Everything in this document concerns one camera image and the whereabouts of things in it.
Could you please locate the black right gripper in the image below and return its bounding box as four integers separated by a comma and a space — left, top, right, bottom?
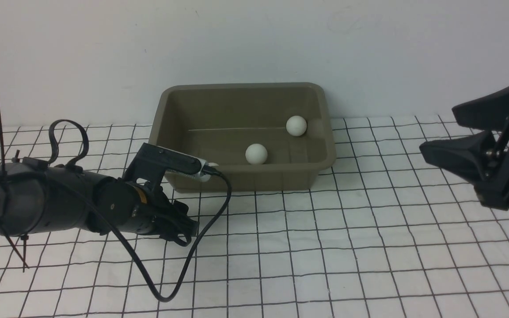
419, 86, 509, 211

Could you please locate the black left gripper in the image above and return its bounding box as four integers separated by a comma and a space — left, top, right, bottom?
125, 181, 199, 247

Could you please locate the logo white ping-pong ball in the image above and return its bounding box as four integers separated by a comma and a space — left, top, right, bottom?
245, 144, 268, 165

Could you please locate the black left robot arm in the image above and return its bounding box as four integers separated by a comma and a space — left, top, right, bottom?
0, 158, 198, 247

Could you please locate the olive green plastic bin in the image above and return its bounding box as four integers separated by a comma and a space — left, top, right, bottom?
148, 82, 337, 192

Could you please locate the white black-grid tablecloth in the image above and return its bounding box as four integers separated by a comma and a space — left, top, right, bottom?
0, 116, 509, 318

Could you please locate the black zip tie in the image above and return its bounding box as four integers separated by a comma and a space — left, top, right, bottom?
0, 110, 28, 273

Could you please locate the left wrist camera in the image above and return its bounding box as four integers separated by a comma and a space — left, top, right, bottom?
122, 143, 221, 184

